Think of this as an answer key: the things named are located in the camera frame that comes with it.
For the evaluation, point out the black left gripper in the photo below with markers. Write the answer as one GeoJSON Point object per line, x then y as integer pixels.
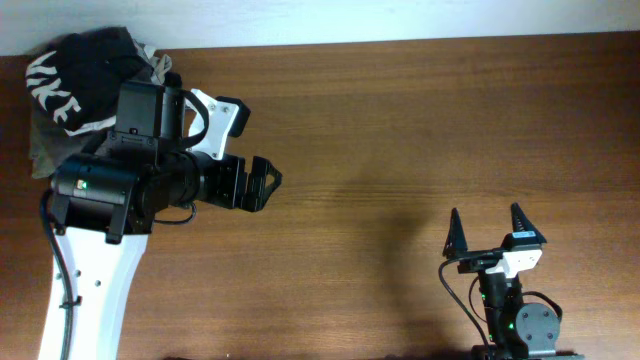
{"type": "Point", "coordinates": [238, 181]}

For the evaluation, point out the beige folded garment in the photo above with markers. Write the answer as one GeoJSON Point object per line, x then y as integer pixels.
{"type": "Point", "coordinates": [160, 64]}

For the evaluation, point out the dark grey folded garment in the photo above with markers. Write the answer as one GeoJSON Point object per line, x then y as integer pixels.
{"type": "Point", "coordinates": [50, 145]}

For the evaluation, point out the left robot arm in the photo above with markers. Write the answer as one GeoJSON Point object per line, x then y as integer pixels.
{"type": "Point", "coordinates": [166, 149]}

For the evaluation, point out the white folded garment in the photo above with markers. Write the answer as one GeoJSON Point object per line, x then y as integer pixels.
{"type": "Point", "coordinates": [93, 126]}

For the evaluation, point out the dark green t-shirt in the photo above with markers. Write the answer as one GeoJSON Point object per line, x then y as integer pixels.
{"type": "Point", "coordinates": [77, 79]}

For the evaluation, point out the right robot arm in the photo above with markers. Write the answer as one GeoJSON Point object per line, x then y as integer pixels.
{"type": "Point", "coordinates": [519, 324]}

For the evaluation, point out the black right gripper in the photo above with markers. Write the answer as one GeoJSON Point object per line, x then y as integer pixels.
{"type": "Point", "coordinates": [482, 254]}

